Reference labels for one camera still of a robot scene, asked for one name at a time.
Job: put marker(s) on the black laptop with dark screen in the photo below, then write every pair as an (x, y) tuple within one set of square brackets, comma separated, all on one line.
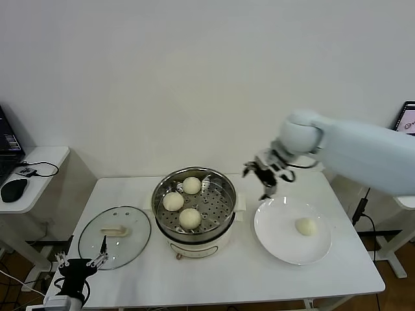
[(8, 139)]

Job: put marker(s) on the grey laptop with image windows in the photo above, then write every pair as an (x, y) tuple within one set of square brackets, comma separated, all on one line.
[(407, 120)]

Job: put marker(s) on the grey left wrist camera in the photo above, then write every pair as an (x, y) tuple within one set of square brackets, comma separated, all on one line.
[(55, 303)]

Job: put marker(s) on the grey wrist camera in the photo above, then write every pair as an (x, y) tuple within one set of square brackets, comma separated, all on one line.
[(55, 303), (274, 158)]

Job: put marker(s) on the cream electric cooker base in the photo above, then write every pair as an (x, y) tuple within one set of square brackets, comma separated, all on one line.
[(194, 249)]

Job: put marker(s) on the small black drive box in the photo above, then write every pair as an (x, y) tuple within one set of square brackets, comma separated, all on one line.
[(25, 172)]

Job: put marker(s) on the white wall socket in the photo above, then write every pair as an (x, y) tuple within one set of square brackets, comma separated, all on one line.
[(46, 223)]

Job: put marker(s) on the white steamed baozi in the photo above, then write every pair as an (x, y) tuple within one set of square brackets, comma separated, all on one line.
[(173, 201), (306, 226), (190, 218), (192, 185)]

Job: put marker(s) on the black computer mouse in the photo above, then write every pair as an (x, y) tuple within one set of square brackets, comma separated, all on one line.
[(13, 190)]

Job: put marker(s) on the white round plate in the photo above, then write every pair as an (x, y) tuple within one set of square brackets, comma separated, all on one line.
[(285, 239)]

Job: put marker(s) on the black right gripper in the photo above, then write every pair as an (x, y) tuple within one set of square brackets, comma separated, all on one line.
[(267, 175)]

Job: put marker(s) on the white side table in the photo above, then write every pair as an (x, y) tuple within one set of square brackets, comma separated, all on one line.
[(45, 155), (408, 202)]

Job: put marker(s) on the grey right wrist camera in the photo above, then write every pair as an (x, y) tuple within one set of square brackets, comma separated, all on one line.
[(274, 158)]

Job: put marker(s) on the perforated steel steamer basket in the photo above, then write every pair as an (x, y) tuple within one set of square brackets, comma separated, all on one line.
[(217, 207)]

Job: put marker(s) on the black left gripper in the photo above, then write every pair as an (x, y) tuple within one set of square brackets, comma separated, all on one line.
[(76, 272)]

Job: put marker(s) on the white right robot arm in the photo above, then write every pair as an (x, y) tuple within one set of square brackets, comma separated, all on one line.
[(356, 152)]

